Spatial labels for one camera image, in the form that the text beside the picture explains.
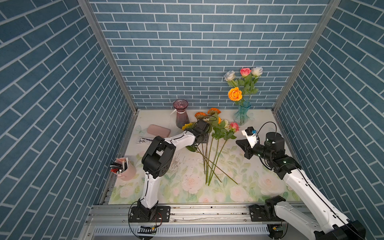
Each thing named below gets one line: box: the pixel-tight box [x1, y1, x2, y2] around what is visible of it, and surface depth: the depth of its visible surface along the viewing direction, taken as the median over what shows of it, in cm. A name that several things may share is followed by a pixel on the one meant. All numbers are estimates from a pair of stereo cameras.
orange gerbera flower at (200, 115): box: [194, 112, 208, 120], surface depth 113 cm
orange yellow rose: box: [228, 87, 243, 102], surface depth 83 cm
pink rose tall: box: [238, 67, 254, 97], surface depth 98 cm
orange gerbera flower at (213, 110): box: [207, 107, 222, 115], surface depth 110 cm
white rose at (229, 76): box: [223, 70, 245, 88], surface depth 92 cm
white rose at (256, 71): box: [250, 66, 264, 95], surface depth 96 cm
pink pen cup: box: [109, 157, 137, 181], surface depth 82 cm
